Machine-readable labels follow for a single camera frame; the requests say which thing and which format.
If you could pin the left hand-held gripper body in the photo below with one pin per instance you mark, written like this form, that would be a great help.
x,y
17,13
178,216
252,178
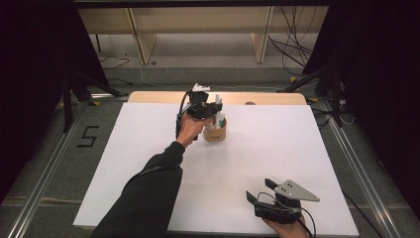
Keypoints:
x,y
198,105

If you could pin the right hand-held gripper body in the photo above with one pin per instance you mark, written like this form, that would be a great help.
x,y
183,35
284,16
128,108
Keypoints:
x,y
287,205

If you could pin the green and white glue stick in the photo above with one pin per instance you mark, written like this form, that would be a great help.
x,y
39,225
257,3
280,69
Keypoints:
x,y
220,118

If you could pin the tan fabric pen holder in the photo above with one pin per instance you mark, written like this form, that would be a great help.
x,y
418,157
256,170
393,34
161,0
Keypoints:
x,y
214,135

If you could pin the person's right hand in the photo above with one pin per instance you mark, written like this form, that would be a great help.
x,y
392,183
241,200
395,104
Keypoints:
x,y
290,231

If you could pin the person's left hand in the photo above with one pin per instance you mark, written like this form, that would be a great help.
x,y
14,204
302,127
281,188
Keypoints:
x,y
191,132

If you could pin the small white figure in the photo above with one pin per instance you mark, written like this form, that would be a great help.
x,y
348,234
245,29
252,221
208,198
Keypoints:
x,y
210,126

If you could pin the white board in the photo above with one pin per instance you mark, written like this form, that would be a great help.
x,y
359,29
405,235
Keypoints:
x,y
280,148

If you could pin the light wooden table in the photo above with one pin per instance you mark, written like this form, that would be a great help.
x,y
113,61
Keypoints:
x,y
158,97

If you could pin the yellow tape piece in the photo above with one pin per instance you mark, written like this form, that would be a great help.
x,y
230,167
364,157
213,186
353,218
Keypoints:
x,y
292,79
313,99
95,103

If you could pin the beige wooden desk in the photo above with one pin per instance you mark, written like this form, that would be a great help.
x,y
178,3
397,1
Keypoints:
x,y
198,20

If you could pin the black tripod stand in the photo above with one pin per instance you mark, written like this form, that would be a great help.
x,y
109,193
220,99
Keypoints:
x,y
336,99
67,109

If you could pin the black tape floor mark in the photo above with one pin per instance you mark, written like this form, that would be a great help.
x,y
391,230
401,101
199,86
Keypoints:
x,y
89,136

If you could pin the black curtain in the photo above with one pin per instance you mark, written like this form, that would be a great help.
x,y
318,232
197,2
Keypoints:
x,y
33,82
379,82

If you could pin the aluminium floor rail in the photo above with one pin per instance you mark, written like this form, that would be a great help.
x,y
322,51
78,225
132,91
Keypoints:
x,y
49,172
356,165

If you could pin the black frame bar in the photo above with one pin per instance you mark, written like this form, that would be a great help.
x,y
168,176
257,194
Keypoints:
x,y
198,3

